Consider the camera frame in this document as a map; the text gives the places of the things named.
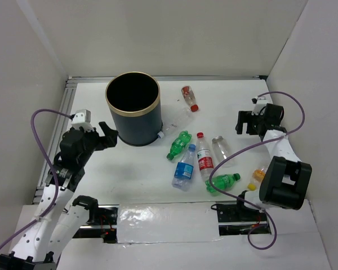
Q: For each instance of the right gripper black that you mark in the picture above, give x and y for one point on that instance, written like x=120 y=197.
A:
x=246 y=117

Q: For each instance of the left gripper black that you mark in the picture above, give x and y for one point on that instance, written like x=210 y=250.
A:
x=110 y=135

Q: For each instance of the clear jar silver lid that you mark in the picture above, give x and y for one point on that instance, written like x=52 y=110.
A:
x=221 y=148

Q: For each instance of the clear bottle red label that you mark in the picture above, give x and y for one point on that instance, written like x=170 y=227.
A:
x=204 y=157

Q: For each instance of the green bottle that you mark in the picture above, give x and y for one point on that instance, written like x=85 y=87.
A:
x=179 y=144
x=225 y=181

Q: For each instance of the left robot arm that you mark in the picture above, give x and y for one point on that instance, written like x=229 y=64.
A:
x=51 y=229

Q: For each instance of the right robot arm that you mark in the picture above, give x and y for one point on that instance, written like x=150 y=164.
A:
x=287 y=178

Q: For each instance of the dark bin with gold rim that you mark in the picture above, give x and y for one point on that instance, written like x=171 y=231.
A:
x=134 y=100

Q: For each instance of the orange bottle yellow cap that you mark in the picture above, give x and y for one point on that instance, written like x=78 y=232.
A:
x=256 y=179

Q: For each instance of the small bottle with red cap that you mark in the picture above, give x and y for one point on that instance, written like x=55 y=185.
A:
x=189 y=98

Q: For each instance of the clear crushed bottle white cap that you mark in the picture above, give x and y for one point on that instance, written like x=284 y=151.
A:
x=175 y=121

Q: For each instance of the clear bottle blue label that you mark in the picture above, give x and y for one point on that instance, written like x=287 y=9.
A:
x=184 y=170

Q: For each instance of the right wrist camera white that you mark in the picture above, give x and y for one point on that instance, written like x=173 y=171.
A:
x=259 y=106

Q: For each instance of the aluminium frame rail left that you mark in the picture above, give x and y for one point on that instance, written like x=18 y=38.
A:
x=61 y=124

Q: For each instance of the aluminium frame rail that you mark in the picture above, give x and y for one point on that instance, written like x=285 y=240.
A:
x=61 y=124
x=103 y=79

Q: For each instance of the aluminium frame rail back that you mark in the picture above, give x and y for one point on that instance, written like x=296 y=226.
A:
x=103 y=79

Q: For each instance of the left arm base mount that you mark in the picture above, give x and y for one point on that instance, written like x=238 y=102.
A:
x=103 y=227

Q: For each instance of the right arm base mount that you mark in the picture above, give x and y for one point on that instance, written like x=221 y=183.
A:
x=233 y=220

